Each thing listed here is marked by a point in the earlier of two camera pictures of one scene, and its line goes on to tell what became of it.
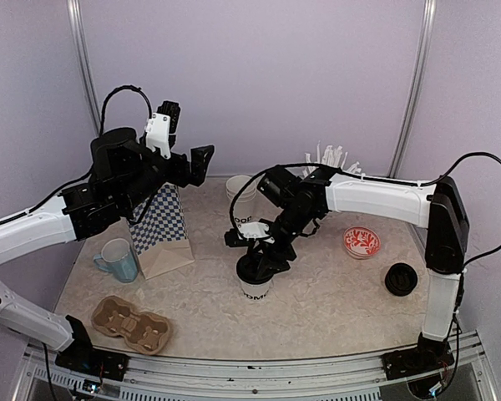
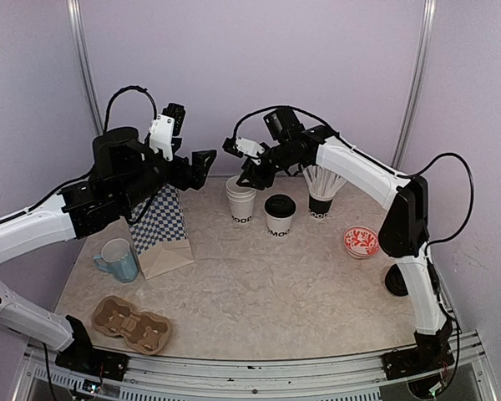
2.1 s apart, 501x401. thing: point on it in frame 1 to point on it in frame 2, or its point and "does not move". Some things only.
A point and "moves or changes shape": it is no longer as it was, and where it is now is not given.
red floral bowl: x=361 y=242 does not move
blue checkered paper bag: x=160 y=236 does not move
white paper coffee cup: x=256 y=291 moves or changes shape
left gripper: x=196 y=175 does not move
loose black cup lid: x=401 y=278 does not move
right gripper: x=273 y=253 to x=261 y=179
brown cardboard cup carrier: x=145 y=333 does not move
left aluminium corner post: x=83 y=47 does not move
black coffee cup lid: x=251 y=269 moves or changes shape
